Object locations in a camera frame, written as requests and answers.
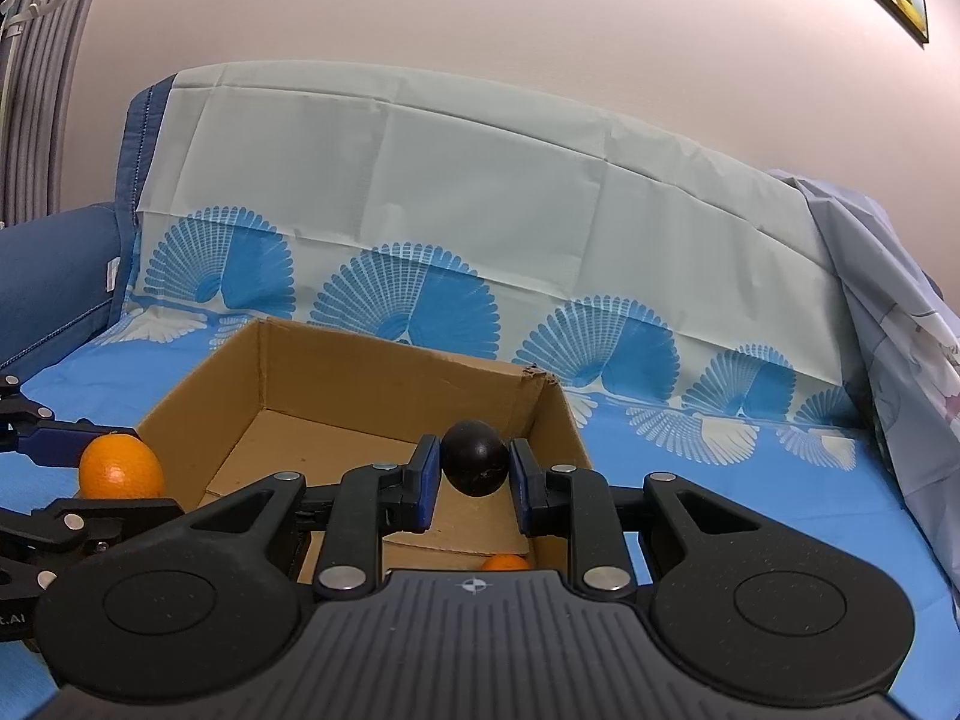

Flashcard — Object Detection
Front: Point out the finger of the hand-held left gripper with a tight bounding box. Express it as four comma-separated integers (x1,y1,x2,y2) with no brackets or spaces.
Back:
0,499,185,567
0,375,140,470

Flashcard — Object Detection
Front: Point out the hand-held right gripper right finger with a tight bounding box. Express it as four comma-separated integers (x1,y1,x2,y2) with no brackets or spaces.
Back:
508,436,852,602

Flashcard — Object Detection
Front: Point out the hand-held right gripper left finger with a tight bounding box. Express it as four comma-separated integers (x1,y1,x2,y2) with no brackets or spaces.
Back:
180,433,443,602

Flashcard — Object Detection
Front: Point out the dark purple grape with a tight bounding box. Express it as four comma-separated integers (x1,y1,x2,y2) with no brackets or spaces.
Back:
440,420,509,498

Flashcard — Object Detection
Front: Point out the brown cardboard box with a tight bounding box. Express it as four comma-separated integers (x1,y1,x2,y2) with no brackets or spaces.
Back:
135,317,593,586

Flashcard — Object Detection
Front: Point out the blue fan-print sheet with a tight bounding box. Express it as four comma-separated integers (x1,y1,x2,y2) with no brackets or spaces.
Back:
0,60,953,661

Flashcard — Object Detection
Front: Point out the blue fabric sofa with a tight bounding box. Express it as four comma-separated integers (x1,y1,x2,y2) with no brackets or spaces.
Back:
0,79,181,376

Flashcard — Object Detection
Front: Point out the grey pleated curtain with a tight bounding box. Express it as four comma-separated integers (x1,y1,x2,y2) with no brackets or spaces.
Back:
0,0,113,226

